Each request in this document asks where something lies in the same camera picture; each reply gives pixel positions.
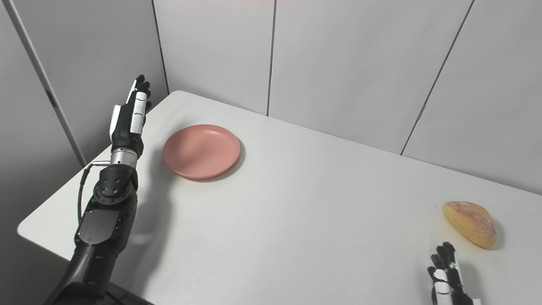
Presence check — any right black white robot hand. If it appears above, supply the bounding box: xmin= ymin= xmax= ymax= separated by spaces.
xmin=427 ymin=242 xmax=482 ymax=305

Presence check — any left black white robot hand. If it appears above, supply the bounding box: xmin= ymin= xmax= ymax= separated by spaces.
xmin=109 ymin=75 xmax=152 ymax=158

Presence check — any golden bread roll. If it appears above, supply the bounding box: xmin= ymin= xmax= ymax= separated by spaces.
xmin=443 ymin=201 xmax=497 ymax=250

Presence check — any pink round plate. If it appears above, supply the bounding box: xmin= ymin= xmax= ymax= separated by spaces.
xmin=163 ymin=124 xmax=241 ymax=179

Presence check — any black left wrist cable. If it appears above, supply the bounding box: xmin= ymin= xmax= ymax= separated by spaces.
xmin=77 ymin=160 xmax=111 ymax=225

